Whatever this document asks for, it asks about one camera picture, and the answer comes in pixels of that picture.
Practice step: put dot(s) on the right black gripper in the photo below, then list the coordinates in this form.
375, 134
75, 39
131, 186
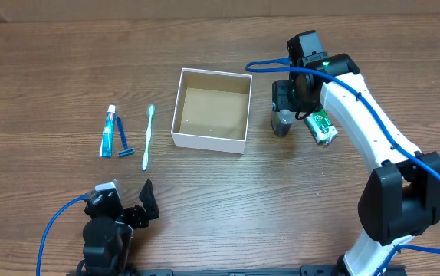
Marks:
281, 100

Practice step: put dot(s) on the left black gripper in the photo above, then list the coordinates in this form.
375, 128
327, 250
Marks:
148, 197

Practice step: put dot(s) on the green soap packet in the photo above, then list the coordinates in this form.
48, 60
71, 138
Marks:
321, 127

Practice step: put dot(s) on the clear bottle dark liquid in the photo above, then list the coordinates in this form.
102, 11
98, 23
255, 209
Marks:
281, 122

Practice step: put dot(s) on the teal toothpaste tube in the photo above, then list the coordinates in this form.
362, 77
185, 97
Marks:
106, 146

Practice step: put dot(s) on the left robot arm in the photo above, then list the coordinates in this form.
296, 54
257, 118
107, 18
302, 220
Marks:
108, 234

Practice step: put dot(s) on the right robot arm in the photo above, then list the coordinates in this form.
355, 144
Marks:
401, 198

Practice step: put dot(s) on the green white toothbrush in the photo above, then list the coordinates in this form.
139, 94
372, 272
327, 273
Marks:
148, 137

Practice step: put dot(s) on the blue disposable razor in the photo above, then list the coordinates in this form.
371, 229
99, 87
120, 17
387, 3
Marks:
126, 150

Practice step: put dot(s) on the white cardboard box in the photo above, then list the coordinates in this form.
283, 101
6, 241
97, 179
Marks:
212, 110

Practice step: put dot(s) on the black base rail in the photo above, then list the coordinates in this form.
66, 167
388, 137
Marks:
235, 272

